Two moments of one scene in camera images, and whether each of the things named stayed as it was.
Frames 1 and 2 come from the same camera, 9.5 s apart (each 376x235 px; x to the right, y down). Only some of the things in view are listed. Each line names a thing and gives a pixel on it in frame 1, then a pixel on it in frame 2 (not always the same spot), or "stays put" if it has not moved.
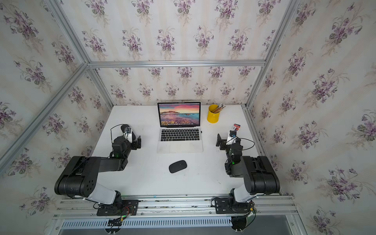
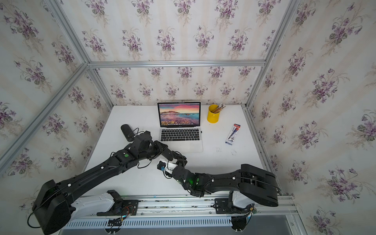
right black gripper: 223,143 to 181,161
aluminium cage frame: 20,146 stays put
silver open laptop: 179,127 stays put
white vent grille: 150,222 stays put
